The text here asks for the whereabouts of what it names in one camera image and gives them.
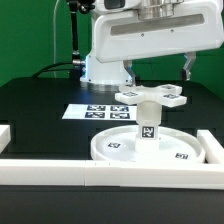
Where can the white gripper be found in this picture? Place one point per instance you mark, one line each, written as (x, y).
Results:
(152, 28)

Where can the white marker sheet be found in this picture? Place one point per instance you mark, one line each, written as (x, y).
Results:
(100, 112)

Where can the white U-shaped obstacle fence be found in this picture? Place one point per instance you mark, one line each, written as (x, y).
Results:
(206, 175)

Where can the white round table top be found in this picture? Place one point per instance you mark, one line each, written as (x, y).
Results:
(160, 145)

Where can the white cross-shaped table base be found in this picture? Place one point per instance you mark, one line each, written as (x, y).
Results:
(167, 94)

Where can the black camera stand pole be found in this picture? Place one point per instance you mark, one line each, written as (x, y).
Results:
(84, 7)

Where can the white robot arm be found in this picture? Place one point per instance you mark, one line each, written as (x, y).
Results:
(107, 75)

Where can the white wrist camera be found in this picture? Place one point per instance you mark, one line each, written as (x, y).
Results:
(116, 7)

